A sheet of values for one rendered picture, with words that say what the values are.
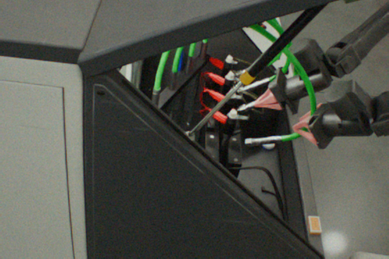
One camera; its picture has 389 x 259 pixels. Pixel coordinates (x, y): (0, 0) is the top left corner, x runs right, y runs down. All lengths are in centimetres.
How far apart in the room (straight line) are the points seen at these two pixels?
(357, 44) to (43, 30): 72
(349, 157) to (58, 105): 238
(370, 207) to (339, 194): 20
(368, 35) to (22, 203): 88
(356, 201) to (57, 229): 198
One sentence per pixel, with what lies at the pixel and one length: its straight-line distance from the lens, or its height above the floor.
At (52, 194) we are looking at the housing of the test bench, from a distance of 99.
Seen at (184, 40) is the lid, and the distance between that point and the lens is 68.
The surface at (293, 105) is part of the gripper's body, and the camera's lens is 118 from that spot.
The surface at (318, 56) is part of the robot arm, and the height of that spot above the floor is 134.
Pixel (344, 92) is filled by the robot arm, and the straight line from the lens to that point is 94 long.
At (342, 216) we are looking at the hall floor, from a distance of 266.
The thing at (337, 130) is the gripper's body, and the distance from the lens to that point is 102.
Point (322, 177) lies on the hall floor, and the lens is 280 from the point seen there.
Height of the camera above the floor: 191
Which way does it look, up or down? 41 degrees down
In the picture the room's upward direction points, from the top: 12 degrees clockwise
